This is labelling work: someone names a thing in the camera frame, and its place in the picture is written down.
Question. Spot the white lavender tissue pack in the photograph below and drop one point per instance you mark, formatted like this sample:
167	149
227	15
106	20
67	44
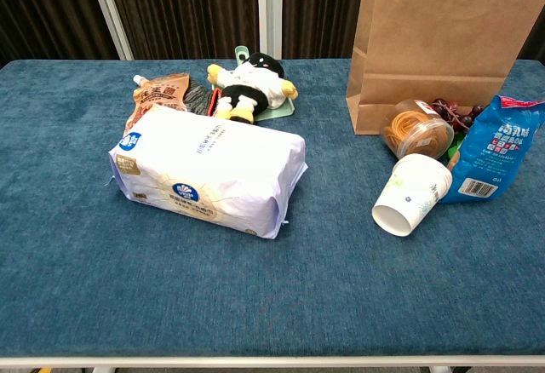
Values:
204	164

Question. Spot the white paper cup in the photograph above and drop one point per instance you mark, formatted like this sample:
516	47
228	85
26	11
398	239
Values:
409	185

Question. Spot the dark red grape bunch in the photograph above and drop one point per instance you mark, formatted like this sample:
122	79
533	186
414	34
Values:
443	107

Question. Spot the green toy building block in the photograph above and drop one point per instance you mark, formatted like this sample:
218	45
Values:
454	145

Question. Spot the blue plastic object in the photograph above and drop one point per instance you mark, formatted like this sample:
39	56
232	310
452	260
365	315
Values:
494	156

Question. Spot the brown paper shopping bag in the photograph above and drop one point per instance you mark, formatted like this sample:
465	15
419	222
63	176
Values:
434	41

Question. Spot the mint green dustpan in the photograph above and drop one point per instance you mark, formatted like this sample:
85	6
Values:
279	113

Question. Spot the black white plush doll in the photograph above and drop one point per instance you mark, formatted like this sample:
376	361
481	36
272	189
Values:
251	79

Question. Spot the brown spouted sauce pouch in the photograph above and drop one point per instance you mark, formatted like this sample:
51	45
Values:
159	92

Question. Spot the dark pleated curtain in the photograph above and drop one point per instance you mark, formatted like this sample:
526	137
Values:
534	47
187	7
47	11
319	7

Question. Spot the blue table mat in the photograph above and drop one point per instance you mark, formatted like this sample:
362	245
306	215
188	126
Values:
127	296

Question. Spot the white frame post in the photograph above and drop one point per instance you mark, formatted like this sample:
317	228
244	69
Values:
110	11
269	7

